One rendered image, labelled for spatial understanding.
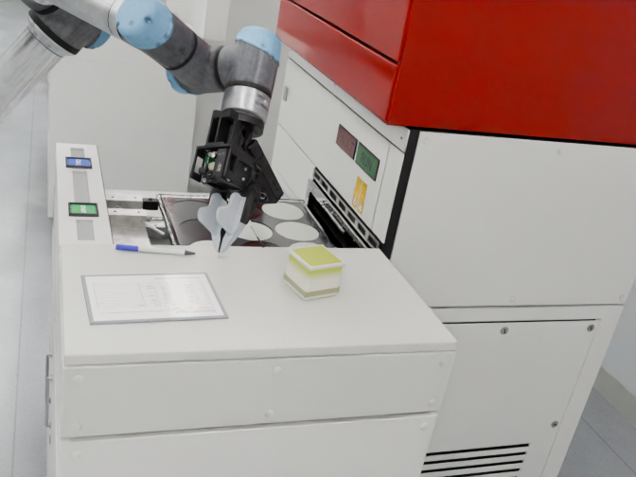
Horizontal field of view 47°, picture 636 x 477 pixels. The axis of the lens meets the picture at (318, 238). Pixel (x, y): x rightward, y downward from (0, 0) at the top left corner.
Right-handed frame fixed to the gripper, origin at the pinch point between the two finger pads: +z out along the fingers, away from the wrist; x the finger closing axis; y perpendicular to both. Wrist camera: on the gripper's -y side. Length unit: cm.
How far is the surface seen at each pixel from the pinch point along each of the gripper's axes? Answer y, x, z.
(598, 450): -201, 16, 14
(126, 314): 5.8, -11.3, 12.9
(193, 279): -7.7, -12.0, 3.8
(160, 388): 2.9, -3.8, 22.7
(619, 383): -225, 17, -13
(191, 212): -34, -42, -18
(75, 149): -21, -70, -29
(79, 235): -2.0, -36.7, -2.0
